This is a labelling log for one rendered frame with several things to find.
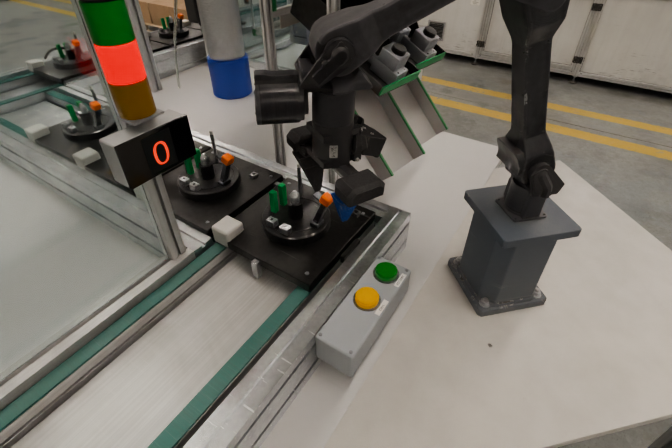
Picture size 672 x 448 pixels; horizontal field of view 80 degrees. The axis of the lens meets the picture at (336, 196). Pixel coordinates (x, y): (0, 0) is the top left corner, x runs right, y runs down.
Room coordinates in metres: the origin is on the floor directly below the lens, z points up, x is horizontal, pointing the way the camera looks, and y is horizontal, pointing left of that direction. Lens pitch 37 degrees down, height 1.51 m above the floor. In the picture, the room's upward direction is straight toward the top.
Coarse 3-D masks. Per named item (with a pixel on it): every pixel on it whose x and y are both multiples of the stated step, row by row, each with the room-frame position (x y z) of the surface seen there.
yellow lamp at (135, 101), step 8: (144, 80) 0.53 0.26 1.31; (112, 88) 0.51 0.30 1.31; (120, 88) 0.50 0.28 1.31; (128, 88) 0.50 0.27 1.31; (136, 88) 0.51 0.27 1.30; (144, 88) 0.52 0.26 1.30; (112, 96) 0.51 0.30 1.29; (120, 96) 0.50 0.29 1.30; (128, 96) 0.50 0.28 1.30; (136, 96) 0.51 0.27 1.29; (144, 96) 0.52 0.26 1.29; (152, 96) 0.53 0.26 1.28; (120, 104) 0.50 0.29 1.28; (128, 104) 0.50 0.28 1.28; (136, 104) 0.51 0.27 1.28; (144, 104) 0.51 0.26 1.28; (152, 104) 0.53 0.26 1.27; (120, 112) 0.51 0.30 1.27; (128, 112) 0.50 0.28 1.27; (136, 112) 0.50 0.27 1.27; (144, 112) 0.51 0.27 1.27; (152, 112) 0.52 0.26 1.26
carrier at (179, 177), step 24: (192, 168) 0.77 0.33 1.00; (216, 168) 0.79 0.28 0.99; (240, 168) 0.82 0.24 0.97; (264, 168) 0.82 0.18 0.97; (168, 192) 0.73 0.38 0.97; (192, 192) 0.70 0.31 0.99; (216, 192) 0.70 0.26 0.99; (240, 192) 0.73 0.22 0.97; (264, 192) 0.74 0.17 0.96; (192, 216) 0.64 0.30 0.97; (216, 216) 0.64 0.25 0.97
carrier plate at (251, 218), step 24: (288, 192) 0.73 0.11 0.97; (312, 192) 0.73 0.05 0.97; (240, 216) 0.64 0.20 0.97; (336, 216) 0.64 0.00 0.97; (360, 216) 0.64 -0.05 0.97; (240, 240) 0.57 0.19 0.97; (264, 240) 0.57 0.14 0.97; (336, 240) 0.57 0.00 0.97; (264, 264) 0.51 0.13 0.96; (288, 264) 0.50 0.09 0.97; (312, 264) 0.50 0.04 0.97; (312, 288) 0.46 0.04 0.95
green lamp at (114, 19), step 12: (120, 0) 0.52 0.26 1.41; (84, 12) 0.51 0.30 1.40; (96, 12) 0.50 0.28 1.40; (108, 12) 0.51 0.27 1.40; (120, 12) 0.52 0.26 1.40; (96, 24) 0.50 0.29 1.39; (108, 24) 0.50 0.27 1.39; (120, 24) 0.51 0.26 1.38; (96, 36) 0.50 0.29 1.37; (108, 36) 0.50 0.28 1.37; (120, 36) 0.51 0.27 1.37; (132, 36) 0.53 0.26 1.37
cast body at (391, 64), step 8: (384, 48) 0.80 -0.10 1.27; (392, 48) 0.80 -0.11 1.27; (400, 48) 0.80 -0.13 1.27; (376, 56) 0.84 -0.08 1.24; (384, 56) 0.80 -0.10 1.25; (392, 56) 0.79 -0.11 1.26; (400, 56) 0.79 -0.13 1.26; (408, 56) 0.80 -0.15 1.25; (376, 64) 0.81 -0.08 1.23; (384, 64) 0.80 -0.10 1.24; (392, 64) 0.79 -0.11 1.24; (400, 64) 0.79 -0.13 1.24; (376, 72) 0.81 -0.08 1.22; (384, 72) 0.80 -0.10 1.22; (392, 72) 0.79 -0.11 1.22; (400, 72) 0.79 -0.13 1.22; (384, 80) 0.80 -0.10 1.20; (392, 80) 0.79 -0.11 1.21
